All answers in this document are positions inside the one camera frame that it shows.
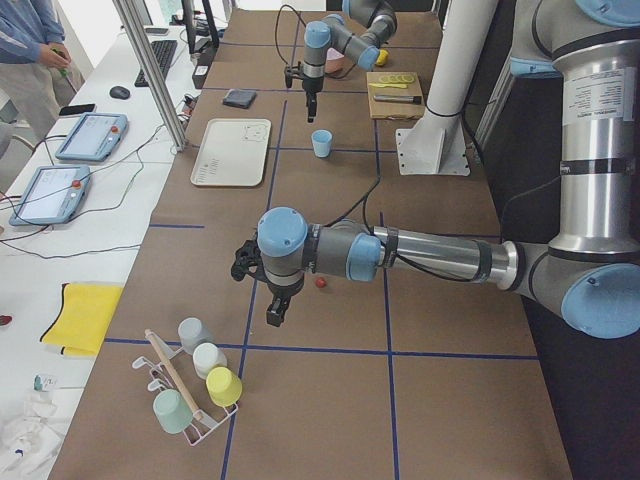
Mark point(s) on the light blue plastic cup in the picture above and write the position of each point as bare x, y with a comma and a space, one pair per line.
322, 140

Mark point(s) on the white cup on rack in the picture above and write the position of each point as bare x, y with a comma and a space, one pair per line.
206, 357

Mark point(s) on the grey cup on rack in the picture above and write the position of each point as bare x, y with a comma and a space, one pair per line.
192, 332

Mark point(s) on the yellow cup on rack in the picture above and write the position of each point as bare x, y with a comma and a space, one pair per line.
224, 386

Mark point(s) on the mint green cup on rack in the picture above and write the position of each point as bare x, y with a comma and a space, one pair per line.
172, 411

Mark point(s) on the person's hand on mouse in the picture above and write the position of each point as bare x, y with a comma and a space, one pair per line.
50, 58

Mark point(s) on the pink bowl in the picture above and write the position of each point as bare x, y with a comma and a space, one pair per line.
334, 61

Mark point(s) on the grey folded cloth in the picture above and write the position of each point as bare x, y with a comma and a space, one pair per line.
239, 98

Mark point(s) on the wooden cutting board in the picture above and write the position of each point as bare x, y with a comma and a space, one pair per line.
381, 110

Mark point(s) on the upper yellow lemon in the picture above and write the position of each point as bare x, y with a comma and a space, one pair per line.
382, 58

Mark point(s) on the steel muddler black tip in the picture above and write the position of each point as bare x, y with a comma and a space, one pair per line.
402, 99

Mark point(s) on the cream bear tray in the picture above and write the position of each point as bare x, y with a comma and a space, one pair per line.
232, 153

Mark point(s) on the yellow plastic knife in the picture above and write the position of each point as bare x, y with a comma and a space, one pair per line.
388, 86

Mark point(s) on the monitor stand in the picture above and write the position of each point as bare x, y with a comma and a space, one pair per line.
199, 39

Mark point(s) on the wooden rack rod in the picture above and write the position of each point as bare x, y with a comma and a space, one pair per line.
165, 355

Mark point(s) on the black keyboard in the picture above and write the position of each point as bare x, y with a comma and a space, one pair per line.
163, 51

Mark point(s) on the black computer mouse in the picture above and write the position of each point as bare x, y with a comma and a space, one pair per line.
119, 92

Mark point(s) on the yellow cloth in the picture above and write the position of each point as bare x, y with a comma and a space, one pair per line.
84, 318

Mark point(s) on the upper teach pendant tablet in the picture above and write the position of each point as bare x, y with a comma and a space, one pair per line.
93, 137

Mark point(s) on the teach pendant tablet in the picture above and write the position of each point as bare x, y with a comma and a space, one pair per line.
93, 137
52, 196

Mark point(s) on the black smartphone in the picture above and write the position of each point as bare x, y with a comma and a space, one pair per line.
73, 110

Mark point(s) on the lower teach pendant tablet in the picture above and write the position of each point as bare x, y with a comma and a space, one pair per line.
52, 196

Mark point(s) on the person in blue sweater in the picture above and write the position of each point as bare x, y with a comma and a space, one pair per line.
38, 92

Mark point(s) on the white crumpled plastic bag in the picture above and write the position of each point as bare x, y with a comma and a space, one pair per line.
29, 441

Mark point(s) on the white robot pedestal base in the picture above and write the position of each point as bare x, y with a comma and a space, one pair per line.
435, 145

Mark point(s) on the white wire cup rack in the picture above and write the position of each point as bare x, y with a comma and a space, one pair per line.
214, 417

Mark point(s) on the aluminium frame post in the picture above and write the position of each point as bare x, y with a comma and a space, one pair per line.
132, 22

